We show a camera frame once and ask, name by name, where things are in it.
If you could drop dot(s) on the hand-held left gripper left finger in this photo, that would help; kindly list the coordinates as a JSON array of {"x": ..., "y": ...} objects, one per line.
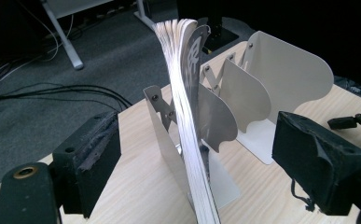
[{"x": 85, "y": 165}]

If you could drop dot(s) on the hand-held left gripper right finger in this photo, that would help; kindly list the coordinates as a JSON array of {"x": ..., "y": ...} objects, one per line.
[{"x": 318, "y": 161}]

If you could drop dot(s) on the white expandable metal book rack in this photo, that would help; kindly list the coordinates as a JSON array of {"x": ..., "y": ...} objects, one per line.
[{"x": 290, "y": 71}]

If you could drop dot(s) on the dark illustrated magazine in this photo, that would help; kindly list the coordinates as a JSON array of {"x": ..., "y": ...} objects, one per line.
[{"x": 176, "y": 49}]

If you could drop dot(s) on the white metal desk frame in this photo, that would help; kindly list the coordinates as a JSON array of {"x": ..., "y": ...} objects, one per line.
[{"x": 63, "y": 37}]

